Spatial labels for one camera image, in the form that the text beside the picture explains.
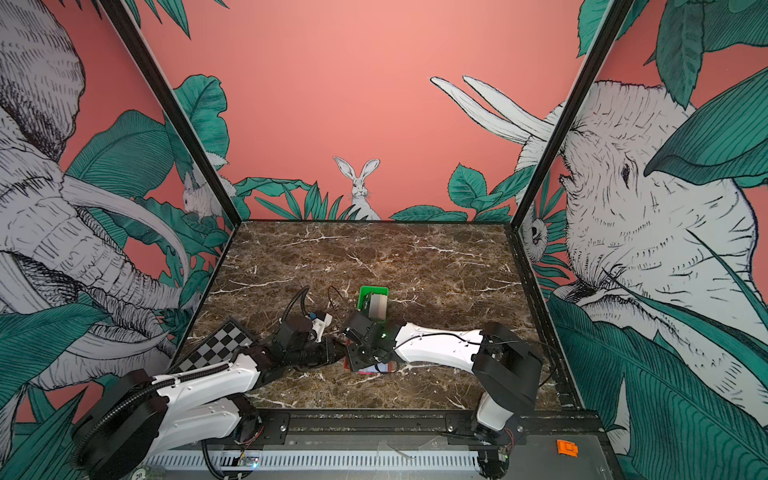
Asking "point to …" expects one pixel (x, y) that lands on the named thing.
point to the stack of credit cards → (377, 307)
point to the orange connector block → (567, 448)
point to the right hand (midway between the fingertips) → (349, 359)
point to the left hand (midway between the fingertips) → (351, 349)
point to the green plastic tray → (364, 299)
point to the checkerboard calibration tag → (217, 350)
